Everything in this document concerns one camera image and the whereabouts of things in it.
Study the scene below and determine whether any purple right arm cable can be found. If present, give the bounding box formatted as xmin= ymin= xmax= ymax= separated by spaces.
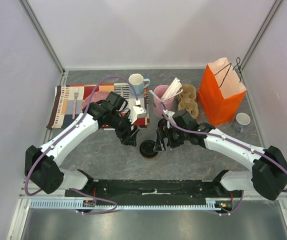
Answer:
xmin=159 ymin=99 xmax=287 ymax=217

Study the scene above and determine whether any black plastic cup lid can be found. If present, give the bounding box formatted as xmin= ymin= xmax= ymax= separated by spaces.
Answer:
xmin=139 ymin=140 xmax=158 ymax=157

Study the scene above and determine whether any pink handled fork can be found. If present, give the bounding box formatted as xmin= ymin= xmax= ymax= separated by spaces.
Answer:
xmin=72 ymin=87 xmax=79 ymax=120

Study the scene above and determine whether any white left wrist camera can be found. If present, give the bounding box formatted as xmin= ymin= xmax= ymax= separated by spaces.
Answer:
xmin=129 ymin=99 xmax=147 ymax=125

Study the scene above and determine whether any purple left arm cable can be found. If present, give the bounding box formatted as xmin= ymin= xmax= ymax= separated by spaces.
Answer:
xmin=24 ymin=76 xmax=141 ymax=216

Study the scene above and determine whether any pink utensil holder cup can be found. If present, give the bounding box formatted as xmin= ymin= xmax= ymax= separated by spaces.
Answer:
xmin=153 ymin=85 xmax=175 ymax=118

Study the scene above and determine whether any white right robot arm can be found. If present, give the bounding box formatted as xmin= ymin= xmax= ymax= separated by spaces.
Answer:
xmin=154 ymin=110 xmax=287 ymax=201

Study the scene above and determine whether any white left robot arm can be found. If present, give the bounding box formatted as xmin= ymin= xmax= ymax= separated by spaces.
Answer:
xmin=24 ymin=91 xmax=146 ymax=197

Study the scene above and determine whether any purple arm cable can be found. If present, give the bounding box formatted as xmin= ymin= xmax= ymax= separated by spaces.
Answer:
xmin=159 ymin=99 xmax=287 ymax=217
xmin=24 ymin=76 xmax=141 ymax=216

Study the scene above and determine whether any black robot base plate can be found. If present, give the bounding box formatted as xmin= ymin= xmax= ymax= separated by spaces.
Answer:
xmin=80 ymin=179 xmax=242 ymax=202

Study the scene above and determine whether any orange paper bag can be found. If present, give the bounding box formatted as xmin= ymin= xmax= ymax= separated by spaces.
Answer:
xmin=197 ymin=57 xmax=247 ymax=126

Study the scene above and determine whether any brown cardboard cup carrier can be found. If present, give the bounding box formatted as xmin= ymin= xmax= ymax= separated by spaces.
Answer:
xmin=177 ymin=84 xmax=199 ymax=120

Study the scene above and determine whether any grey cable duct rail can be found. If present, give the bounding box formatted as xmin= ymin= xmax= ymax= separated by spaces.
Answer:
xmin=29 ymin=198 xmax=223 ymax=211

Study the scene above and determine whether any brown paper coffee cup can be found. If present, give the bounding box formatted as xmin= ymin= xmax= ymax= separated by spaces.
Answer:
xmin=143 ymin=155 xmax=156 ymax=161

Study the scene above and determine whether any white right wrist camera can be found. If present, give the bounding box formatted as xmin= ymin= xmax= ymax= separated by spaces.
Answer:
xmin=162 ymin=109 xmax=175 ymax=123

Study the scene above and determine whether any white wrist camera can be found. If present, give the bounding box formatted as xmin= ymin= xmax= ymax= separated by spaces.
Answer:
xmin=162 ymin=109 xmax=175 ymax=123
xmin=129 ymin=99 xmax=147 ymax=125

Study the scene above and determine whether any small white paper cup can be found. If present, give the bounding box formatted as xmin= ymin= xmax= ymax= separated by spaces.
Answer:
xmin=232 ymin=112 xmax=251 ymax=133

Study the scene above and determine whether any pink polka dot plate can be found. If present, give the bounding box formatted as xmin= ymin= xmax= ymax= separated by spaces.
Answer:
xmin=81 ymin=91 xmax=109 ymax=110

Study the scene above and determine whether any light blue mug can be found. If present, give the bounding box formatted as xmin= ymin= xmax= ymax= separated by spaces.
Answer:
xmin=128 ymin=73 xmax=151 ymax=96

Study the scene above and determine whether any colourful patchwork placemat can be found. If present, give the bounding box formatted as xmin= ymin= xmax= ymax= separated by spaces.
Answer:
xmin=46 ymin=83 xmax=136 ymax=129

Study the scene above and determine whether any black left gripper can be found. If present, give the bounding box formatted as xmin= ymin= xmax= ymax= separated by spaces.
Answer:
xmin=108 ymin=110 xmax=141 ymax=147

